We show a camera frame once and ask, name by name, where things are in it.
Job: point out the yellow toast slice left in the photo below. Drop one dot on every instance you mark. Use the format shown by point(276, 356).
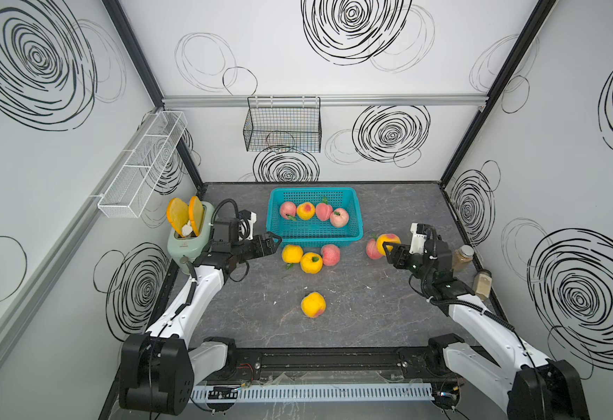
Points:
point(177, 214)

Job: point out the white wire wall shelf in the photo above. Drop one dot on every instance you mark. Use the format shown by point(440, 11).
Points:
point(129, 192)

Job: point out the pink peach front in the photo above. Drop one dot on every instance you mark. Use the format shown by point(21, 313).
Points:
point(339, 218)

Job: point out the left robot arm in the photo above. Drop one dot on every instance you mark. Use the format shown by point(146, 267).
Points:
point(158, 371)

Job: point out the yellow toast slice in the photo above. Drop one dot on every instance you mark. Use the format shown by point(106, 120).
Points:
point(196, 212)
point(177, 214)

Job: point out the yellow peach with leaf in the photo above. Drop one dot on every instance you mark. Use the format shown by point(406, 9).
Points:
point(311, 263)

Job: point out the mint green toaster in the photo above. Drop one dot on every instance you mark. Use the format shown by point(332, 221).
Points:
point(191, 247)

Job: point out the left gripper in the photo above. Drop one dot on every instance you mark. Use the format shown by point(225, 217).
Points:
point(269, 248)

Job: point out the yellow peach front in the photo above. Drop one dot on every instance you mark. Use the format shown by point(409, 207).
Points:
point(313, 305)

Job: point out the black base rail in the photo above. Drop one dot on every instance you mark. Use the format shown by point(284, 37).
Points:
point(410, 362)

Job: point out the pale beige glass bottle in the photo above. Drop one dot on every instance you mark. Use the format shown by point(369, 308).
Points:
point(483, 284)

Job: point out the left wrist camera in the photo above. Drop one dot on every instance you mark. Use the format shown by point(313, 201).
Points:
point(247, 220)

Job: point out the black wire wall basket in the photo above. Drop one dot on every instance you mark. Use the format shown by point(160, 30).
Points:
point(283, 122)

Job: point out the teal plastic basket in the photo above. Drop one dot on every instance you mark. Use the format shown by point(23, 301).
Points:
point(315, 233)

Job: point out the white slotted cable duct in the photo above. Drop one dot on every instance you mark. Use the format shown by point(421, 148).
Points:
point(314, 393)

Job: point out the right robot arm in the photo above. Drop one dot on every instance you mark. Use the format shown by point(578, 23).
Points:
point(521, 380)

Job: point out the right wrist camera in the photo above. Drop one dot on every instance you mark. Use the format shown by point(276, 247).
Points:
point(419, 236)

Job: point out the small brown glass bottle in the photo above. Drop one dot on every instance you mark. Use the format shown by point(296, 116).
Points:
point(462, 257)

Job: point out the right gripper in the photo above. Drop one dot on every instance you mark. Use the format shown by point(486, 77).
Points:
point(403, 250)

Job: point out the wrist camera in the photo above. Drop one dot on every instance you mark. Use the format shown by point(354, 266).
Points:
point(419, 236)
point(247, 220)

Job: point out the yellow peach red spot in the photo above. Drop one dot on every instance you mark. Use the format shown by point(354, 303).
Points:
point(306, 211)

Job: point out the pink peach with leaf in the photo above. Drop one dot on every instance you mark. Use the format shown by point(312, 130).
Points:
point(323, 210)

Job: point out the yellow toast slice right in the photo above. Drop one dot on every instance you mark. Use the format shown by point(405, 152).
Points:
point(196, 212)

